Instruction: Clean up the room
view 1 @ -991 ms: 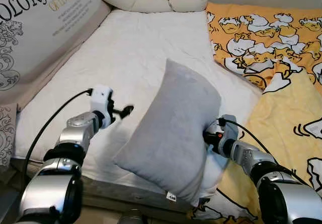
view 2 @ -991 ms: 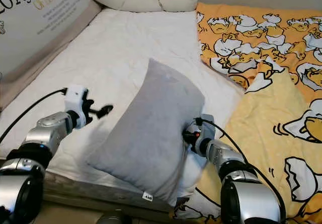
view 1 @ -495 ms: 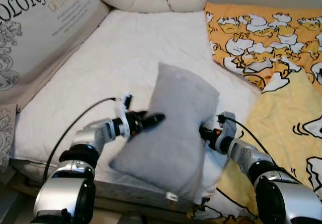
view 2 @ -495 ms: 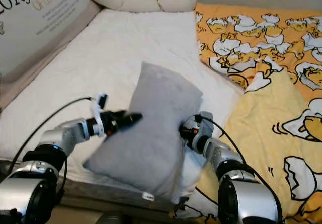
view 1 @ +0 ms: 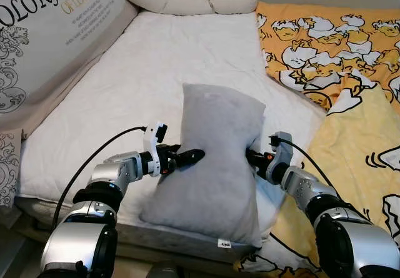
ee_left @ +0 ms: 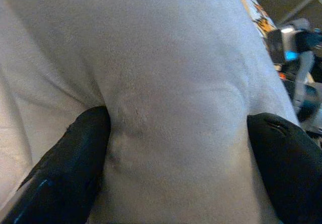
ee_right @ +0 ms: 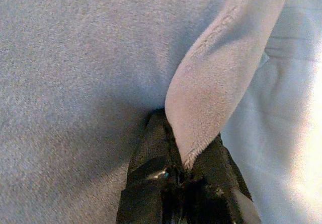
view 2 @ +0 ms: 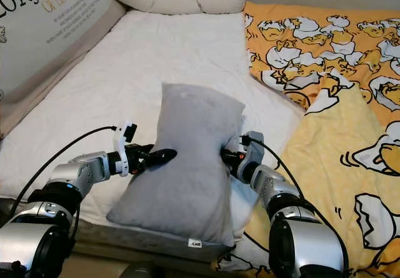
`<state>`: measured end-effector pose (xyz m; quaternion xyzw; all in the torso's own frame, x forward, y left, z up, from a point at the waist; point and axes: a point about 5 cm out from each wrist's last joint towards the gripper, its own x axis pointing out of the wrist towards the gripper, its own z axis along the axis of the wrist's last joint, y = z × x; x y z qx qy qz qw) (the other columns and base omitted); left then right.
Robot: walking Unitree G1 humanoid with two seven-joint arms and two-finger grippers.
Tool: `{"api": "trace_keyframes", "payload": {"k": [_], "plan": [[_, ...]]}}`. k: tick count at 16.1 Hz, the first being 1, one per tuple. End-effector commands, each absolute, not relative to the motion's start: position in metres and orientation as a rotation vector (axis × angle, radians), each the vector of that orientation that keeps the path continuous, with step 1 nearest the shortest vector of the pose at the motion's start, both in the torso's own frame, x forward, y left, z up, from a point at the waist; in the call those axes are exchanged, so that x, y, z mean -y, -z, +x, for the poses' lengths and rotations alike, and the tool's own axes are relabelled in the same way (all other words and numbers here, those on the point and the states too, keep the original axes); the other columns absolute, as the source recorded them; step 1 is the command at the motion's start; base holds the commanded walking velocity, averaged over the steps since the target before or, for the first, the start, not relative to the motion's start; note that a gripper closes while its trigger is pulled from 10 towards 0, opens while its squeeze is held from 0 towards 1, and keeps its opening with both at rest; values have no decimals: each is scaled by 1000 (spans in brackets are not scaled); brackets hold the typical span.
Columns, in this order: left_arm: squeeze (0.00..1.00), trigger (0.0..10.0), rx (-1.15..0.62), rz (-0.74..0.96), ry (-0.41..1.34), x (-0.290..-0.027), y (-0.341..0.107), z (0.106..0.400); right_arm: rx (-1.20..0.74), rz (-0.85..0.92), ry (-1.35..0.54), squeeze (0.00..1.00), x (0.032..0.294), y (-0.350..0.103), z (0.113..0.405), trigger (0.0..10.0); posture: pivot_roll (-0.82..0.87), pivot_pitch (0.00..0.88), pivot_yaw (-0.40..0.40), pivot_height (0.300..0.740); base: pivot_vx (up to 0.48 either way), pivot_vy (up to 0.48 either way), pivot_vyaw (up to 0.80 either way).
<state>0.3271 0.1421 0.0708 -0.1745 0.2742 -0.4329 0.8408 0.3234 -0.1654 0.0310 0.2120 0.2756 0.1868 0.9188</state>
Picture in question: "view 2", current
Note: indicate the grey pillow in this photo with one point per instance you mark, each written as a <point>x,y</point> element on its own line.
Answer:
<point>194,159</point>

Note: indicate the yellow duck print blanket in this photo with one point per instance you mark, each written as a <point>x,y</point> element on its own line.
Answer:
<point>331,134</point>

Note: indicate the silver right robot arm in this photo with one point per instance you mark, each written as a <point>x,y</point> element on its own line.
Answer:
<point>312,247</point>

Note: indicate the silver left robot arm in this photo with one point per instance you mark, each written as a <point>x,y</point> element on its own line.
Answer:
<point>37,240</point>

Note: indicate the white quilted mattress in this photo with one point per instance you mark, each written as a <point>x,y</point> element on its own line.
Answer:
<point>131,65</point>

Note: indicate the grey patterned headboard cushion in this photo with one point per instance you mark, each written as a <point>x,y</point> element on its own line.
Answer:
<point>50,34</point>

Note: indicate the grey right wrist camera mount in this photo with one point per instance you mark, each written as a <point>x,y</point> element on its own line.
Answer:
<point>253,159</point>

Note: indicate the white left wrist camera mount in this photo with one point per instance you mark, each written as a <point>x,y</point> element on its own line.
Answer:
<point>122,140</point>

